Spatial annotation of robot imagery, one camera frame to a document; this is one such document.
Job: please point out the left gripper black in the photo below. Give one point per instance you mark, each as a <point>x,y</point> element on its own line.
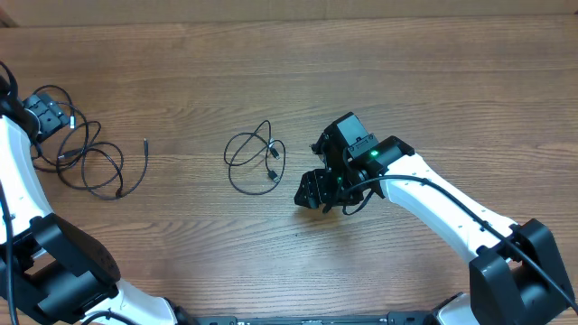
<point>51,116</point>

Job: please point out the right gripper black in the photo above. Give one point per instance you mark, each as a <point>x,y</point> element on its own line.
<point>314,186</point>

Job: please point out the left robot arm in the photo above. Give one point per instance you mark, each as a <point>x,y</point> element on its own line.
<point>51,270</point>

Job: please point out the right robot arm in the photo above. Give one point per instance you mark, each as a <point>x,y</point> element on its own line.
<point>516,272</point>

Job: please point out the cardboard wall panel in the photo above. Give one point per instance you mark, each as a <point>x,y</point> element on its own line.
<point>34,13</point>

